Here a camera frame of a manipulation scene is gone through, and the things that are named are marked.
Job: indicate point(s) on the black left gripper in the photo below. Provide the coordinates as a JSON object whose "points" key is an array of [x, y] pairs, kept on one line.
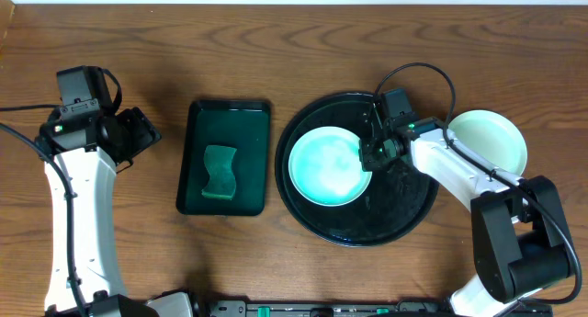
{"points": [[139, 133]]}

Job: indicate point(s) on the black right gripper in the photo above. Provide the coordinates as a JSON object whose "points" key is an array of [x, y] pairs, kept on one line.
{"points": [[367, 160]]}

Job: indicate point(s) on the mint green plate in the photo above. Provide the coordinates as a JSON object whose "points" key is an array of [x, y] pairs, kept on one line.
{"points": [[325, 168], [494, 137]]}

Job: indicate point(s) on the green scrub sponge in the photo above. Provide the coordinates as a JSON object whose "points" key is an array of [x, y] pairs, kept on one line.
{"points": [[218, 162]]}

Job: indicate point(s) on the black rectangular water tray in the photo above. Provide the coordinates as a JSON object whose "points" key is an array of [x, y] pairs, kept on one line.
{"points": [[243, 125]]}

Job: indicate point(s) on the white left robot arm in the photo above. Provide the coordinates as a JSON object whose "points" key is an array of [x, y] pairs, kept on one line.
{"points": [[83, 154]]}

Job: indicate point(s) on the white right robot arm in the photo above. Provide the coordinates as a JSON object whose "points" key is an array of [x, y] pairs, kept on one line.
{"points": [[523, 251]]}

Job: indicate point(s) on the round black serving tray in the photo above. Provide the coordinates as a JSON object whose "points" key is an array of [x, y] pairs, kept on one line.
{"points": [[395, 201]]}

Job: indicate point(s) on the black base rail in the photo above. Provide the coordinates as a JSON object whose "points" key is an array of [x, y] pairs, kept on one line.
{"points": [[240, 308]]}

